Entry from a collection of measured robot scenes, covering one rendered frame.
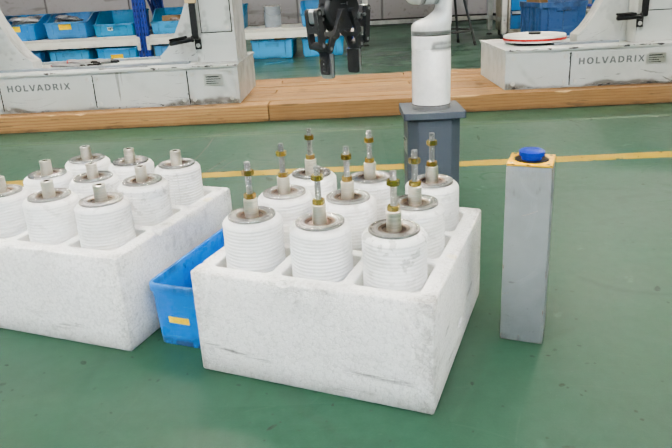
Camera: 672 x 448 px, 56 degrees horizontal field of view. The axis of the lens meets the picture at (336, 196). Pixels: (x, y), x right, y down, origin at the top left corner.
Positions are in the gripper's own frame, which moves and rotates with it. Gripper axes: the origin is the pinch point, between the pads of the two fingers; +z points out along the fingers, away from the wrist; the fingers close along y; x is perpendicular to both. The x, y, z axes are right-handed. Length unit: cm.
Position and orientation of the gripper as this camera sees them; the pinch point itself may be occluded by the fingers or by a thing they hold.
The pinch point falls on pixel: (341, 66)
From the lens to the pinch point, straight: 101.2
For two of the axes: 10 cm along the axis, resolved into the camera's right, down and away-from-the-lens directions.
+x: 7.9, 1.6, -5.9
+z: 0.5, 9.5, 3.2
